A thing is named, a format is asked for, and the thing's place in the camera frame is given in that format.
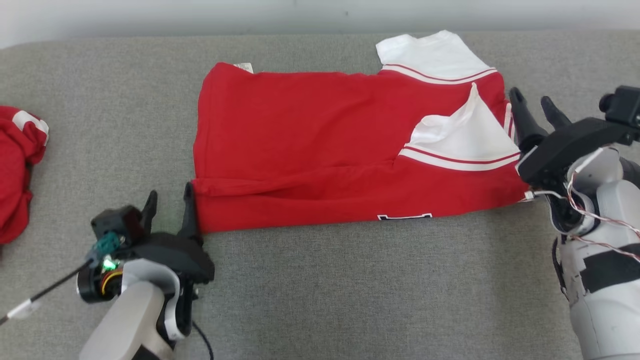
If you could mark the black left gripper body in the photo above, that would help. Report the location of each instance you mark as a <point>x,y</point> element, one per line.
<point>175,255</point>

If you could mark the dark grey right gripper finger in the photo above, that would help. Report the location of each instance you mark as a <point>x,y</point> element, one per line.
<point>526,125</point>
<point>554,116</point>

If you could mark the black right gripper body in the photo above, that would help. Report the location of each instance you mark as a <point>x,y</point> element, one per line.
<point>570,145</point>

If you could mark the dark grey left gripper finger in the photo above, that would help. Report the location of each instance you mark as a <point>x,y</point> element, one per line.
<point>189,215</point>
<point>149,212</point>

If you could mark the red white lettered jersey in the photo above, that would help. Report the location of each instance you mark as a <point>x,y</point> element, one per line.
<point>300,140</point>

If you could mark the red white-striped shorts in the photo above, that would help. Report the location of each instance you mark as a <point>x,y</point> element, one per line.
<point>12,175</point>

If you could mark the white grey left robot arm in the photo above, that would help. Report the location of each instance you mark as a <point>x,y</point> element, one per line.
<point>135,310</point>

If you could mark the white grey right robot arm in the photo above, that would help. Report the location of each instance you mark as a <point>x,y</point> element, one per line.
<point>610,300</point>

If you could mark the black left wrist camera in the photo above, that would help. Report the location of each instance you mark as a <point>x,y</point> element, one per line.
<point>117,222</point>

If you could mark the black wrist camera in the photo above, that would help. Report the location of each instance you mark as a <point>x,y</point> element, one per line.
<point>625,105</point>
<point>117,222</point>

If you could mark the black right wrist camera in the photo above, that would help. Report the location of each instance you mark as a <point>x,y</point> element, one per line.
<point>625,105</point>

